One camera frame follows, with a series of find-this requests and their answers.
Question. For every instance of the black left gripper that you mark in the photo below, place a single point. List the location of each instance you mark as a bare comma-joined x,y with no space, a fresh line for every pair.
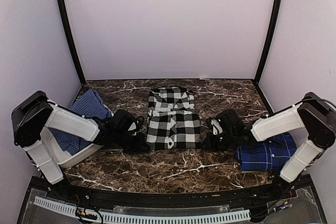
139,146

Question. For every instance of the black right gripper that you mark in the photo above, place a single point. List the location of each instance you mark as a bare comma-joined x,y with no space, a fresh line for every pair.
210,146

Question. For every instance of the black white checked shirt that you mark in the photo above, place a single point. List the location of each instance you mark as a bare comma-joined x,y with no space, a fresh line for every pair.
172,120

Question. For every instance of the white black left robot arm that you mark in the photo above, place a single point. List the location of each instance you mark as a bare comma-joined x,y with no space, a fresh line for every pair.
30,117

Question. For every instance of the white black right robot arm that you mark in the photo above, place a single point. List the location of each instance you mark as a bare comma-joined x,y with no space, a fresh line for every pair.
311,123

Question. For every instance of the blue plaid folded shirt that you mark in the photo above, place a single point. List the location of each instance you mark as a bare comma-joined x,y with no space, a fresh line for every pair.
267,156

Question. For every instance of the small-check blue shirt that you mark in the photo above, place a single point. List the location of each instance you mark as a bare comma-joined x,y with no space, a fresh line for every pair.
76,128

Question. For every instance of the grey plastic bin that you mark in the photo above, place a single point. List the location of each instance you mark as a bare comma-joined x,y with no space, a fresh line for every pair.
63,158

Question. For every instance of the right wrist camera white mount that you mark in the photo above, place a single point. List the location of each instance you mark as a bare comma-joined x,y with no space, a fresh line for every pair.
214,126

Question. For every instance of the white slotted cable duct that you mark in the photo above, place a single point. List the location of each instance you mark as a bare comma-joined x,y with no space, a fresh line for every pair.
144,215

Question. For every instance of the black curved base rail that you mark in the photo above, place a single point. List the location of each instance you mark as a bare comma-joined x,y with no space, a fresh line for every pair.
267,203

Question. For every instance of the black corner frame post right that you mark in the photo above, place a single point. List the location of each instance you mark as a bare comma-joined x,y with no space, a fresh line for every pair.
268,41

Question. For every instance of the black corner frame post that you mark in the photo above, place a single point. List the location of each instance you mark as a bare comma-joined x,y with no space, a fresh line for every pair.
70,41
268,41

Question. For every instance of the black corner frame post left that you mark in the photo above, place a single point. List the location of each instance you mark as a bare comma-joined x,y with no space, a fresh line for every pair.
70,41

